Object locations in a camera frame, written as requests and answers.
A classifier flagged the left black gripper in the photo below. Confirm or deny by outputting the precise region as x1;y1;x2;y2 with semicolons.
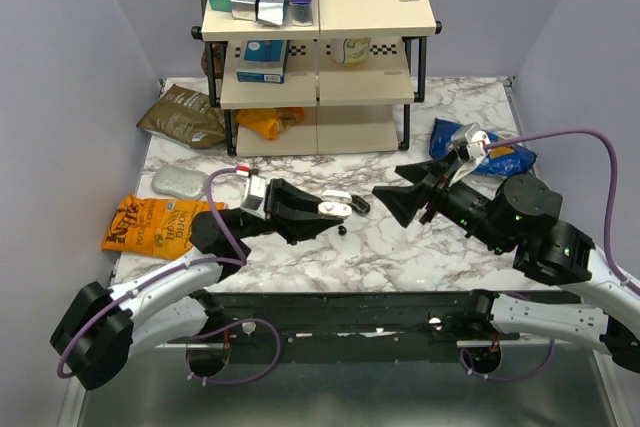
236;179;343;247

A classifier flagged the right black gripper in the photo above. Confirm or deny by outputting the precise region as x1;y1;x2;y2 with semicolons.
369;148;511;252

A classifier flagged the white earbud charging case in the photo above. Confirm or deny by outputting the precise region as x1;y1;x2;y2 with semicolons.
318;189;353;219

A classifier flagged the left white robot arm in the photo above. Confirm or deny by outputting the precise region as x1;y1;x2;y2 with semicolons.
50;174;352;390

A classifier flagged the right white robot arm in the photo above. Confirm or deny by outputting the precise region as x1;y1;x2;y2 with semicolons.
372;154;639;372

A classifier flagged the black earbud charging case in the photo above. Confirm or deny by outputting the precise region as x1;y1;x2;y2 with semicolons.
350;194;371;216

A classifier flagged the orange snack bag on shelf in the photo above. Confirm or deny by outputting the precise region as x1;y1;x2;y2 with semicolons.
236;107;306;140

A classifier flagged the blue Doritos chip bag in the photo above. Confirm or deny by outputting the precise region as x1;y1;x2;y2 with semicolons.
429;118;537;177

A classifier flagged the silver glitter pouch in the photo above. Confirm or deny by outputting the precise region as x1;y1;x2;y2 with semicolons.
151;165;208;200

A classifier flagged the beige three-tier shelf rack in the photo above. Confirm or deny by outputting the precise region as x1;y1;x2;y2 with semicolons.
191;0;442;157

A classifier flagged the orange Kettle chip bag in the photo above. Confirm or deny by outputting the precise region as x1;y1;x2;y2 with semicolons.
101;194;210;260

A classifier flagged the brown snack bag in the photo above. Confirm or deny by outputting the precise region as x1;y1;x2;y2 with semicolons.
136;85;226;150

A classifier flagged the white yellow cup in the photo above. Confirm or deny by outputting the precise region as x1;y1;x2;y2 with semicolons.
330;37;371;66

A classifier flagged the blue white box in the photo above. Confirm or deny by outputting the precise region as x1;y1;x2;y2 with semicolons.
236;40;289;84

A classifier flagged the dark brown bag behind shelf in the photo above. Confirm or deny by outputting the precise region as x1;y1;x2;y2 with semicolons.
201;43;223;79

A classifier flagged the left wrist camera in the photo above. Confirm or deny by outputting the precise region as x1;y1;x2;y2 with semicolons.
240;175;269;220

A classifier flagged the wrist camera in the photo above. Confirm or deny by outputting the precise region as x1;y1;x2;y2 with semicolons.
240;175;269;220
450;123;490;185

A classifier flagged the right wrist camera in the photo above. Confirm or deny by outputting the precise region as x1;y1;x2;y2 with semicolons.
450;123;490;185

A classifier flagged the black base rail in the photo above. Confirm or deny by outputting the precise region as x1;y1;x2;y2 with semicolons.
187;290;498;368

